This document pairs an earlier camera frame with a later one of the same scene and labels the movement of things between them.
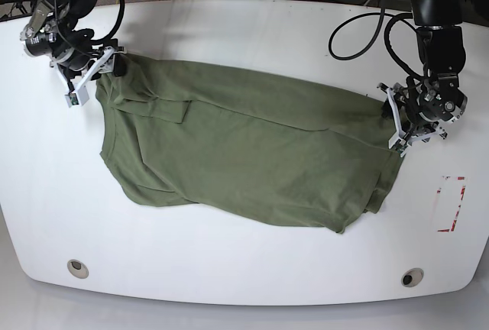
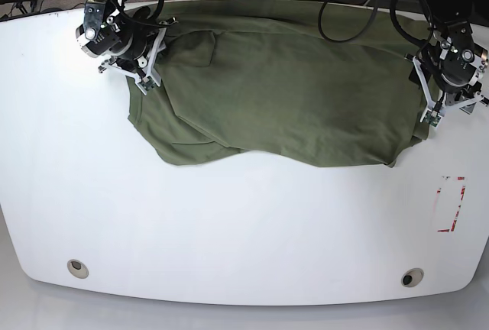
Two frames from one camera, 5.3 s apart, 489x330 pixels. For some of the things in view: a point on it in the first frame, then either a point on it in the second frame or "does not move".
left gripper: (74, 56) to (135, 41)
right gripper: (426, 105) to (456, 61)
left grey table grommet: (78, 269) does not move
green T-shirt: (172, 134) to (278, 82)
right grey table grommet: (412, 277) does not move
